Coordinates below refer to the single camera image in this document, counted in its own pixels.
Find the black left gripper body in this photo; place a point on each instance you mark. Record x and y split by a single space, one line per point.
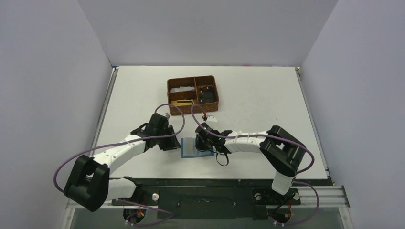
170 139

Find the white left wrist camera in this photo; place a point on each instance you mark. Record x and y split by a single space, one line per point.
165 115

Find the brown woven divided basket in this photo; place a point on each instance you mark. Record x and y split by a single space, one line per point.
197 82

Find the blue leather card holder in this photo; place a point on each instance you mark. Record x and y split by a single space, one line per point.
189 150

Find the black items in basket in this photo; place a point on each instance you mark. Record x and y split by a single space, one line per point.
206 95

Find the aluminium frame rail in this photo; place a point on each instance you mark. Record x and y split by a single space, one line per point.
175 197

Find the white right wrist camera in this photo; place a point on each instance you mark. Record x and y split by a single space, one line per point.
211 118

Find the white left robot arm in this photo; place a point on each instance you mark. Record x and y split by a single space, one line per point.
90 183

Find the silver cards in basket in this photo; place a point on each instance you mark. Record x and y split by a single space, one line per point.
182 89

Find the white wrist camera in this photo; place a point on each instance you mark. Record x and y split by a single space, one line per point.
165 115
211 118

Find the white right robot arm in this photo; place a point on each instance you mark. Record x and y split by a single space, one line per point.
283 151

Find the gold card in basket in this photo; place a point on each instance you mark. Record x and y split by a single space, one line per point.
181 103

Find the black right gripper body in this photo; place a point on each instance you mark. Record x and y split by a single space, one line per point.
200 142

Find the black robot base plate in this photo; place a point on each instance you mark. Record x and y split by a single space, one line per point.
256 213

